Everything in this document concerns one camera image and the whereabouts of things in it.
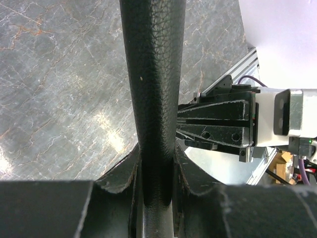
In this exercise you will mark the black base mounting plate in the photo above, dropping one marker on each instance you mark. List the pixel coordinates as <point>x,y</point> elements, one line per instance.
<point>222,85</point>

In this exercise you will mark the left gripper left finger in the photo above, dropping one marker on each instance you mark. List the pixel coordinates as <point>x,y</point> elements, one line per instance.
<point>105,208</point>

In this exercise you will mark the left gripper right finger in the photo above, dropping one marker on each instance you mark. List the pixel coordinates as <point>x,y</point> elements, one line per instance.
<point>205,208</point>

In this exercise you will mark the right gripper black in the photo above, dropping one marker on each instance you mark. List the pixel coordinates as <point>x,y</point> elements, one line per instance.
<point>223,123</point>

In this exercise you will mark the black zipper tool case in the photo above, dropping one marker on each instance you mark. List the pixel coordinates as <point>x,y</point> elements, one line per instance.
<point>153,32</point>

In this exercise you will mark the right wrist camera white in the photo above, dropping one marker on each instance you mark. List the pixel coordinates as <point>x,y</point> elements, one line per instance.
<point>284,114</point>

